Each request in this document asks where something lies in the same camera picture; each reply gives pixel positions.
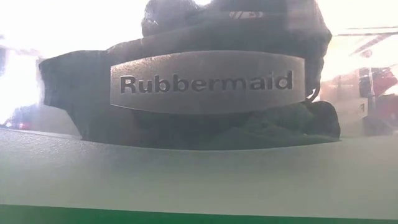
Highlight dark green garment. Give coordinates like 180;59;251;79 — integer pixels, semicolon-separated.
198;100;342;151

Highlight dark grey shorts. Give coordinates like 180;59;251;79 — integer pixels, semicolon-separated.
141;0;333;54

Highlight long black garment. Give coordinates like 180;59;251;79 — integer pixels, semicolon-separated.
39;18;333;147

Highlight clear plastic storage bin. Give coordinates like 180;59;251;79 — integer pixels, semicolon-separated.
0;0;398;224

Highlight green table mat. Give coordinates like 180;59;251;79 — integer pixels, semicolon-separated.
0;203;398;224

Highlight red tool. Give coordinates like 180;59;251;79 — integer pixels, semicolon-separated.
357;67;398;125

